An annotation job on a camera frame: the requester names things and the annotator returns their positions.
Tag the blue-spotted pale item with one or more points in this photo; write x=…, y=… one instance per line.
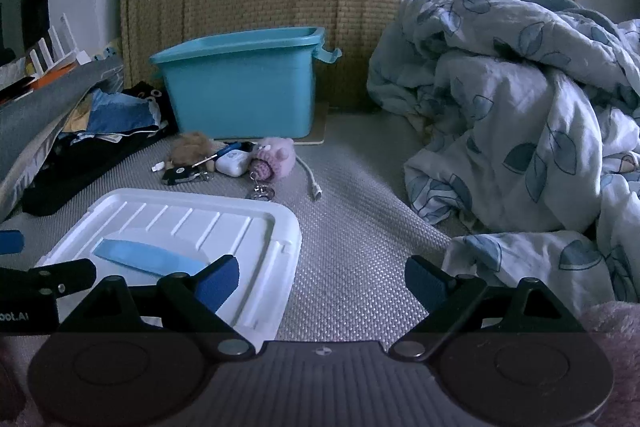
x=106, y=52

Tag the dark panel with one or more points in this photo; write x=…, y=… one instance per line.
x=20, y=7

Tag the black car key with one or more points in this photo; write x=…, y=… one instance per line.
x=182, y=176

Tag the blue plastic storage bin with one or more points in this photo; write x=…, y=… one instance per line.
x=235, y=92

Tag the leaf print quilt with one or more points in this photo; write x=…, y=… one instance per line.
x=525, y=107

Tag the orange box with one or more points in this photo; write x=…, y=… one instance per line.
x=30, y=84

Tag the blue-headed key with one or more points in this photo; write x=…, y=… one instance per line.
x=235, y=148

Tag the white router with antennas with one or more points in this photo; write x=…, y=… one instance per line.
x=55, y=52

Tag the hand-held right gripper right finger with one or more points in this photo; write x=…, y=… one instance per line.
x=425, y=283

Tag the white earbuds case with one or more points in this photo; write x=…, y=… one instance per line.
x=232, y=163

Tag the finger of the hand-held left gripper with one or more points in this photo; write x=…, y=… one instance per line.
x=70, y=273
x=11, y=241

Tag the black cloth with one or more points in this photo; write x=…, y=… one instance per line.
x=85, y=172

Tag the black garment with white rings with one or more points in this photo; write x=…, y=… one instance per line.
x=155, y=99

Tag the blue printed pillowcase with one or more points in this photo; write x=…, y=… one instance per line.
x=120, y=114

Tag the white plastic bin lid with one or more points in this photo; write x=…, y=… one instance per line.
x=200, y=227

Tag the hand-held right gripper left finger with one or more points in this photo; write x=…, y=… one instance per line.
x=217, y=283

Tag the pink fleece clothing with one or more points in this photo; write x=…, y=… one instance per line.
x=615, y=357

